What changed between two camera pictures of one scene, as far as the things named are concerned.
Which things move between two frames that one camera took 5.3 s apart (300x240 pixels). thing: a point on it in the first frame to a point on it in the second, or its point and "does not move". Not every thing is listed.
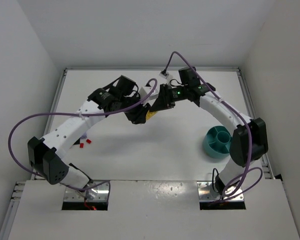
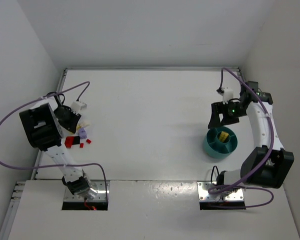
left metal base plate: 97,193 does not move
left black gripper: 133,115 to 71,122
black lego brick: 77,142 does not move
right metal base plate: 206,193 does not move
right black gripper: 165,97 to 221,110
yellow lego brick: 150,114 to 223,136
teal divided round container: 217,141 does not move
